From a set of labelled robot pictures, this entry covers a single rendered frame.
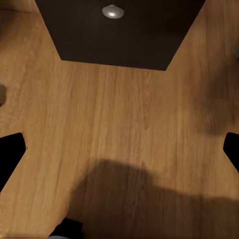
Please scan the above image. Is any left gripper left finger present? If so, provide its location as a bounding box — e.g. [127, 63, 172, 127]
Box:
[0, 132, 26, 192]

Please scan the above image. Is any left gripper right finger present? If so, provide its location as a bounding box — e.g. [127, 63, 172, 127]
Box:
[223, 132, 239, 173]

